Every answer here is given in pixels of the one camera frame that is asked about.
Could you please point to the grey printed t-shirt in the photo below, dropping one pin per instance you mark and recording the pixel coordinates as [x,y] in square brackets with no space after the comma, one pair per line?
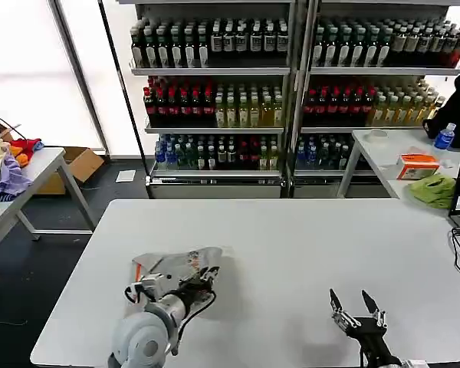
[222,283]

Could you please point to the white side table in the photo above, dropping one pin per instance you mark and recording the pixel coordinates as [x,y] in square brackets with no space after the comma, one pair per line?
[30,191]

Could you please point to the wide shelf rack with bottles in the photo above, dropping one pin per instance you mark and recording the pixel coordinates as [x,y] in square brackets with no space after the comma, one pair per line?
[372,92]

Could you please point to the green cloth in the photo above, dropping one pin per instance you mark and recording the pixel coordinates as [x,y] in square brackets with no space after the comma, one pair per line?
[433,191]

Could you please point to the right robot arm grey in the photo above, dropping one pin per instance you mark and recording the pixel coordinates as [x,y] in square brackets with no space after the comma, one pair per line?
[410,363]

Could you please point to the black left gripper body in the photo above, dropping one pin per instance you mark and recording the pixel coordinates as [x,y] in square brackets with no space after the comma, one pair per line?
[193,291]

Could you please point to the purple cloth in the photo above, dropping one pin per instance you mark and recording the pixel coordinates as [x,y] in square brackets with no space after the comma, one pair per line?
[7,180]

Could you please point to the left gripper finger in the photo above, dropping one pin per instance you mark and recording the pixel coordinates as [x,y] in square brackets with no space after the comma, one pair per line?
[200,275]
[213,274]

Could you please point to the black backpack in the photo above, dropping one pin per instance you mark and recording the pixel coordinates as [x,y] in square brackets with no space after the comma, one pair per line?
[454,111]

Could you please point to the orange tissue box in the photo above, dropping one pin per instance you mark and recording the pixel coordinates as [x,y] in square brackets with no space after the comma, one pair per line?
[417,166]

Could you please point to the red cloth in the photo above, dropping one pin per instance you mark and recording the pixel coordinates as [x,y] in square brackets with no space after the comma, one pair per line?
[25,147]

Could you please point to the white paper sheet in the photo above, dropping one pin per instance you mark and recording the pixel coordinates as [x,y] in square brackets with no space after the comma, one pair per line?
[125,176]

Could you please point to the brown cardboard box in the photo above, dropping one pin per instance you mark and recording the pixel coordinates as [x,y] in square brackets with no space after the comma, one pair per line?
[74,166]

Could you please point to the orange cloth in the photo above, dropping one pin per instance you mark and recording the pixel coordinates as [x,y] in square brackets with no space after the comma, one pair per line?
[19,158]

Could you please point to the narrow shelf rack with bottles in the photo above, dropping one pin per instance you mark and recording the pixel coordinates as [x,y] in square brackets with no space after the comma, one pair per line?
[214,96]

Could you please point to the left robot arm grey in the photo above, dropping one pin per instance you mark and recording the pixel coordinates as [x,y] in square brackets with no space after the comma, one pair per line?
[153,326]

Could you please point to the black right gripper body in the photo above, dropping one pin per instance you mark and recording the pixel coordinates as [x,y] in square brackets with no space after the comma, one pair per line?
[372,337]

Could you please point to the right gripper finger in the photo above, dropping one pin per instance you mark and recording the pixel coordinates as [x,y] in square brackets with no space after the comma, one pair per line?
[343,312]
[375,310]

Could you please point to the blue water bottle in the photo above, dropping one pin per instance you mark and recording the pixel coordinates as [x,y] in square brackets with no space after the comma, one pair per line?
[444,137]

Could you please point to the white desk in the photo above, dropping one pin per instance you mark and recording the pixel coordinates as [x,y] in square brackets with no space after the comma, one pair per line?
[391,153]

